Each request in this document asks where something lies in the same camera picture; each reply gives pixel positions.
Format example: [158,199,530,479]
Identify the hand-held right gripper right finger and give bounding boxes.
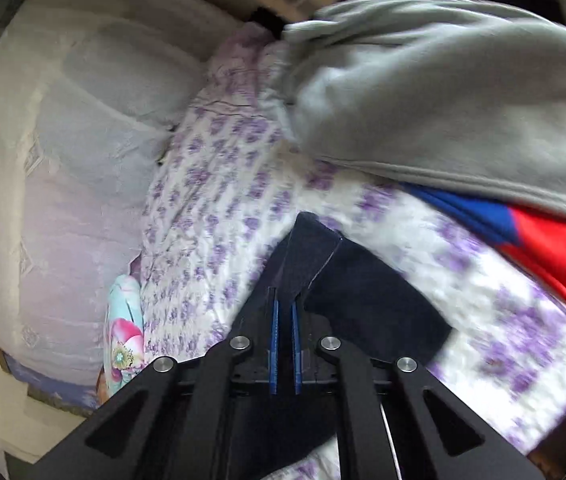
[290,301,544,480]

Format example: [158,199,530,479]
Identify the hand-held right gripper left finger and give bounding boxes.
[25,287,280,480]

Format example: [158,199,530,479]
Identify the navy blue pants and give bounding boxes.
[223,211,453,476]

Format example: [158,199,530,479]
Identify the purple floral bedsheet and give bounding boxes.
[133,25,566,480]

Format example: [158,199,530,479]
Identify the turquoise pink floral folded blanket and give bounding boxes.
[95,274,146,406]

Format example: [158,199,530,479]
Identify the large white lace pillow cover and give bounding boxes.
[0,85,174,386]

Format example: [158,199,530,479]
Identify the blue printed poster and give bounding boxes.
[3,352,101,416]

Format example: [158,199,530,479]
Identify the red and blue garment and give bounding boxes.
[403,182,566,346]

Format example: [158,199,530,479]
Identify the purple floral pillow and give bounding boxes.
[208,22,294,111]

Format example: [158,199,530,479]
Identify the grey sweat garment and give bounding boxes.
[280,0,566,231]

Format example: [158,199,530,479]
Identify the white lace pillow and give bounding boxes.
[0,0,244,126]

